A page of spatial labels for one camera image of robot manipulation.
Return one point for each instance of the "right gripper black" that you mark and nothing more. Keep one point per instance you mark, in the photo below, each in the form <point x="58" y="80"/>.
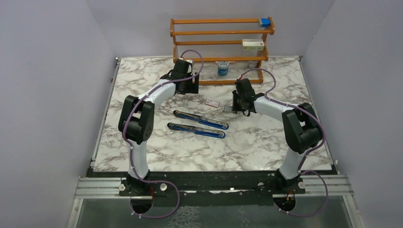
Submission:
<point x="235" y="107"/>

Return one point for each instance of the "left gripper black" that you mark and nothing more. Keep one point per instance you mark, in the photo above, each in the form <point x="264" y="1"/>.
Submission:
<point x="193" y="87"/>

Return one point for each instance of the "grey staples tray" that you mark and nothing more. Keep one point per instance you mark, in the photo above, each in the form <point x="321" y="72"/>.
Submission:
<point x="227" y="109"/>

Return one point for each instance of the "blue stapler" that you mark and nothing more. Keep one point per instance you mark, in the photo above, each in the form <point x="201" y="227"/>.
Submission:
<point x="206" y="126"/>

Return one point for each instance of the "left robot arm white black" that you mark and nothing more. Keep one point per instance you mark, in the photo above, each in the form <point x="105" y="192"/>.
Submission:
<point x="136" y="121"/>

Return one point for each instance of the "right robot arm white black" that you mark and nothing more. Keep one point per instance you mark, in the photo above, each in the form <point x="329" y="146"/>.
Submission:
<point x="301" y="128"/>

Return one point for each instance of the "white small jar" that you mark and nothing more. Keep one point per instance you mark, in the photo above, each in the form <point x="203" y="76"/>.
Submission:
<point x="253" y="64"/>

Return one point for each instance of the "blue white cup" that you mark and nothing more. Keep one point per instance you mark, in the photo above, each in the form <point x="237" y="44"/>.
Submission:
<point x="223" y="67"/>

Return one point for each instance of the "orange wooden shelf rack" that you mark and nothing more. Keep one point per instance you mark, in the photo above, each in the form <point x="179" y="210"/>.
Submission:
<point x="213" y="40"/>

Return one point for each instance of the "white green carton box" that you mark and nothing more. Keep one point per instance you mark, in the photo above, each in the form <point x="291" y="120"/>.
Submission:
<point x="253" y="44"/>

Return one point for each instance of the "blue box on top shelf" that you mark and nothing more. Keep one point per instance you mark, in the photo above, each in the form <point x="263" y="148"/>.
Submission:
<point x="264" y="22"/>

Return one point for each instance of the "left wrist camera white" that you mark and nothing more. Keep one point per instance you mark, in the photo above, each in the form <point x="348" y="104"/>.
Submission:
<point x="189" y="61"/>

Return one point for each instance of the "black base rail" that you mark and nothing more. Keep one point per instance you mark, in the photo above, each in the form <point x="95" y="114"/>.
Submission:
<point x="168" y="189"/>

